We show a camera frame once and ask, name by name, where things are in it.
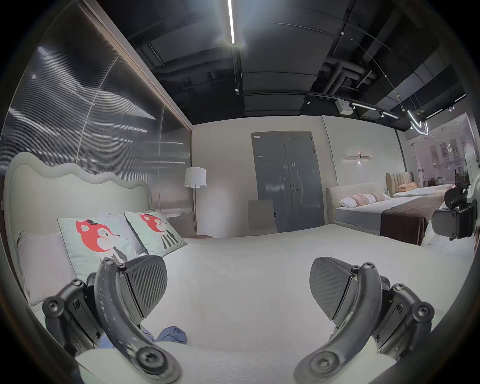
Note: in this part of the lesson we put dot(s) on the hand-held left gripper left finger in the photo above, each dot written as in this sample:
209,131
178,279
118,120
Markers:
112,307

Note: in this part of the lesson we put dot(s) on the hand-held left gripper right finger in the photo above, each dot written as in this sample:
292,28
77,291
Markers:
356,311

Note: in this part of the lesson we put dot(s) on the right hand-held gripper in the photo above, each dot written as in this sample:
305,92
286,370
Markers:
473,180

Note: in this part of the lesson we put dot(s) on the person's right hand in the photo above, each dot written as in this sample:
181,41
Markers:
477,242

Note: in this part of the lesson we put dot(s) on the bed with ribbed headboard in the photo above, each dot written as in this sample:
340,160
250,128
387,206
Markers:
420,190

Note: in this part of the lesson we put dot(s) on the bed with brown blanket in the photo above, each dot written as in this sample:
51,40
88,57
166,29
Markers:
401,219

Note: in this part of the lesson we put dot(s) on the blue garment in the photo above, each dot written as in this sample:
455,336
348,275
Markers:
170,334

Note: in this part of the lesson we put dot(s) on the fox print cushion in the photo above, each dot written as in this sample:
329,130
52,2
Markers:
80,243
165,232

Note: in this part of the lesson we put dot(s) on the plain pale pillow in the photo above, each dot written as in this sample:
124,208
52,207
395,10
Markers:
43,266

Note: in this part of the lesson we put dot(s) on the bed with white sheet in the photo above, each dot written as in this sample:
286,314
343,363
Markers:
243,281

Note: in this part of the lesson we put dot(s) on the beige chair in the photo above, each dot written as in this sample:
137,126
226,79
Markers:
262,215

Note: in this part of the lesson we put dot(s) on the beige wavy padded headboard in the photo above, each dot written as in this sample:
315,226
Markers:
45,187

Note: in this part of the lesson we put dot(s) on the grey double door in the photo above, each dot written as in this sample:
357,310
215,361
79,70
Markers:
288,180

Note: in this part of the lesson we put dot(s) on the white shade floor lamp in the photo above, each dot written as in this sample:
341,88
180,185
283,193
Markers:
195,178

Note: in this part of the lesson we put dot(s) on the wall lamp bar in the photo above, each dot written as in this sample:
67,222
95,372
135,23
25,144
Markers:
359,157

